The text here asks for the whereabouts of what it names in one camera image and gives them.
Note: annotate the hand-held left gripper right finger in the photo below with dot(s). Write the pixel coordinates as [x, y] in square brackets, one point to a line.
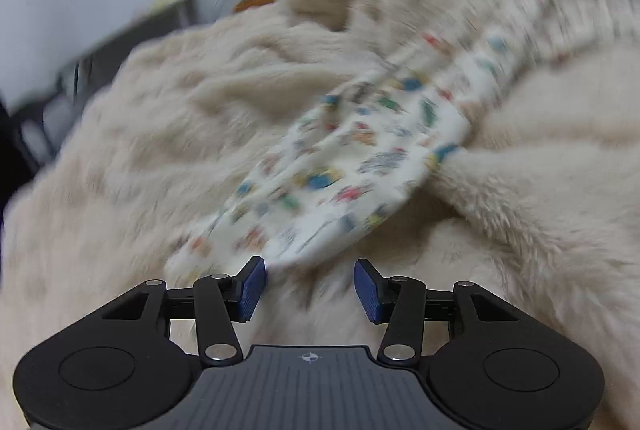
[367, 292]

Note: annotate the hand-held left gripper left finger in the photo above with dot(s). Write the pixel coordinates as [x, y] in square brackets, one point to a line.
[252, 286]

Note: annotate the white colourful printed garment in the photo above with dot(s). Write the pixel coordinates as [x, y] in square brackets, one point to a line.
[350, 135]

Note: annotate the cream fluffy blanket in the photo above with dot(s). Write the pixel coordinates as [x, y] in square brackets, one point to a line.
[200, 100]

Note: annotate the grey desk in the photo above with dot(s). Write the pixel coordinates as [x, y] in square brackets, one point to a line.
[150, 28]

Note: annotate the orange object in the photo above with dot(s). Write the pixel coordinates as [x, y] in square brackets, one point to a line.
[252, 3]

